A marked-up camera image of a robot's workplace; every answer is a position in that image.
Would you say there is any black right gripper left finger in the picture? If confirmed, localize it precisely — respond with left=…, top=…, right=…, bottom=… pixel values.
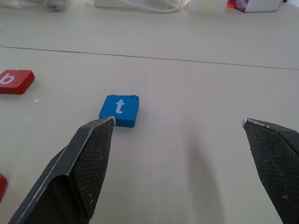
left=8, top=116, right=116, bottom=224

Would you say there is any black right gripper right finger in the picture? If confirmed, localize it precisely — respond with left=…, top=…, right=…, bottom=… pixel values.
left=242, top=118, right=299, bottom=224

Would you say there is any blue letter t tile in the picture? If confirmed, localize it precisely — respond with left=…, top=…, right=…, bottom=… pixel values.
left=99, top=94, right=140, bottom=128

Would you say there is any red letter b tile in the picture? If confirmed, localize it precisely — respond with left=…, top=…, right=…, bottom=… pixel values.
left=0, top=70, right=36, bottom=95

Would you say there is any purple and white box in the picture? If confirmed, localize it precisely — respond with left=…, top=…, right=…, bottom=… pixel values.
left=227, top=0, right=282, bottom=13

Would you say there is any clear plastic bag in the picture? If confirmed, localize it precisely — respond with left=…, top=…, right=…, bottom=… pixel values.
left=17, top=0, right=73, bottom=13

